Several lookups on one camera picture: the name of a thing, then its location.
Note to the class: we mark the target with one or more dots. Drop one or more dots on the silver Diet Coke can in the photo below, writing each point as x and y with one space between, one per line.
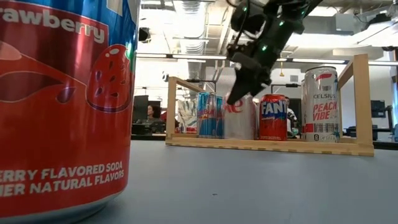
241 121

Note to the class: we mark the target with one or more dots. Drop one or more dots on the dark computer monitor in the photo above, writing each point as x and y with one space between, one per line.
140 109

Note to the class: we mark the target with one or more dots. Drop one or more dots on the wooden slatted shelf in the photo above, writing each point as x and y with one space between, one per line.
362 102

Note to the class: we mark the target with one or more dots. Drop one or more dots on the dark desk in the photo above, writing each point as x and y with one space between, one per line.
349 132

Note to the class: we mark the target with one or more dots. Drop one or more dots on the Celsius Peach Vibe can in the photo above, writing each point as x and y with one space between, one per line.
321 109

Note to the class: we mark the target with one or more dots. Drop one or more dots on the black wall monitor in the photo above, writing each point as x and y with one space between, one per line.
377 109

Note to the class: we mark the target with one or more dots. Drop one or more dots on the long ceiling light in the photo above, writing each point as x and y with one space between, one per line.
318 60
199 56

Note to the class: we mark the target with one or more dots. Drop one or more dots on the red Fanta strawberry can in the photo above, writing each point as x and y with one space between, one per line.
273 121
62 124

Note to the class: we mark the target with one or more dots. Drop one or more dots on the person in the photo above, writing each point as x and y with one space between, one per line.
291 116
154 112

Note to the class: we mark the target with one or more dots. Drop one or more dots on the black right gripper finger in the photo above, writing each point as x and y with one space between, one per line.
259 81
239 91

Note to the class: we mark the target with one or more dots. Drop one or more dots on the black metal stand frame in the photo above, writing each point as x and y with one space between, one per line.
287 85
202 81

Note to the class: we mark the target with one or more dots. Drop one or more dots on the blue-grey table mat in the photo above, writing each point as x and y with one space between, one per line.
248 186

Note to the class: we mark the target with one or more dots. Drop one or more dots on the black ceiling speaker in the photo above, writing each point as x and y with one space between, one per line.
144 34

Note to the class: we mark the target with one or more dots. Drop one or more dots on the blue silver Red Bull can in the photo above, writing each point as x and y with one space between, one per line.
210 118

